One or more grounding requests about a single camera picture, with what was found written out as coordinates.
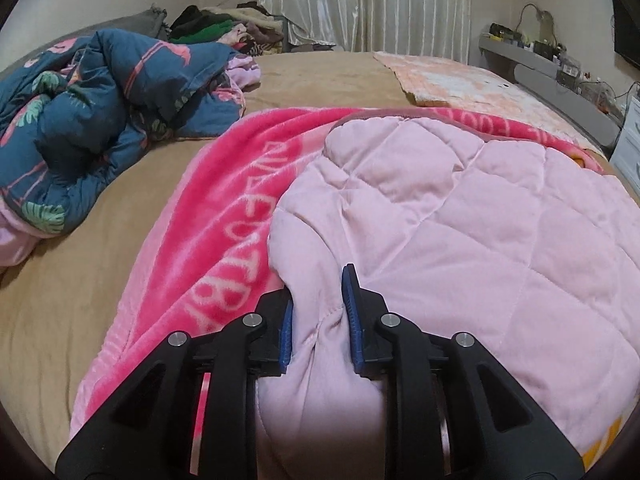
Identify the light pink cloth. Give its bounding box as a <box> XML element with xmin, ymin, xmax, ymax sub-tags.
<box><xmin>226</xmin><ymin>52</ymin><xmax>262</xmax><ymax>93</ymax></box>

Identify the white curtain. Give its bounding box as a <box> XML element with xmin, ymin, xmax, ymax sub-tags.
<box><xmin>252</xmin><ymin>0</ymin><xmax>473</xmax><ymax>66</ymax></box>

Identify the black television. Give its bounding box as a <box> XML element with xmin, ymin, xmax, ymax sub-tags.
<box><xmin>611</xmin><ymin>0</ymin><xmax>640</xmax><ymax>68</ymax></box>

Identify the grey folded cloth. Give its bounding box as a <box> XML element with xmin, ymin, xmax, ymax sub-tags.
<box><xmin>107</xmin><ymin>6</ymin><xmax>171</xmax><ymax>41</ymax></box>

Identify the tan bed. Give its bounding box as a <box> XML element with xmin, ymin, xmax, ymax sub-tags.
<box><xmin>0</xmin><ymin>22</ymin><xmax>640</xmax><ymax>480</ymax></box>

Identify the white drawer cabinet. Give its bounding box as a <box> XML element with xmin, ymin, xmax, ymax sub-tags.
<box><xmin>610</xmin><ymin>95</ymin><xmax>640</xmax><ymax>181</ymax></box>

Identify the peach patterned mat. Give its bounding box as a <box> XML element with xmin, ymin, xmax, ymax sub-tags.
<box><xmin>374</xmin><ymin>51</ymin><xmax>601</xmax><ymax>153</ymax></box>

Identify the clutter of small electronics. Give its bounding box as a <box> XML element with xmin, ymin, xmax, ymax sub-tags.
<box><xmin>487</xmin><ymin>2</ymin><xmax>626</xmax><ymax>111</ymax></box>

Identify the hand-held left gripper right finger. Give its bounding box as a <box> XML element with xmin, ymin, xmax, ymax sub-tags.
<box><xmin>340</xmin><ymin>264</ymin><xmax>586</xmax><ymax>480</ymax></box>

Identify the pile of mixed clothes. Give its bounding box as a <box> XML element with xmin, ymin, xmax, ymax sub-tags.
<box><xmin>167</xmin><ymin>4</ymin><xmax>288</xmax><ymax>56</ymax></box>

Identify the blue floral duvet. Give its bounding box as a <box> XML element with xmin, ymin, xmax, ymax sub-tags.
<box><xmin>0</xmin><ymin>29</ymin><xmax>248</xmax><ymax>236</ymax></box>

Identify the pink quilted jacket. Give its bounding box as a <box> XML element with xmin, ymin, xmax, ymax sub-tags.
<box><xmin>252</xmin><ymin>116</ymin><xmax>640</xmax><ymax>480</ymax></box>

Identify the pink printed blanket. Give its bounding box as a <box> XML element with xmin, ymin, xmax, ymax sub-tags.
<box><xmin>70</xmin><ymin>106</ymin><xmax>640</xmax><ymax>461</ymax></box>

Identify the grey headboard shelf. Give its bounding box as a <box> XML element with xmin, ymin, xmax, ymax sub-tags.
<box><xmin>479</xmin><ymin>34</ymin><xmax>623</xmax><ymax>158</ymax></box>

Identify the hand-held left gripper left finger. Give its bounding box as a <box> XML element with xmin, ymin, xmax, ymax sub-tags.
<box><xmin>55</xmin><ymin>290</ymin><xmax>296</xmax><ymax>480</ymax></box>

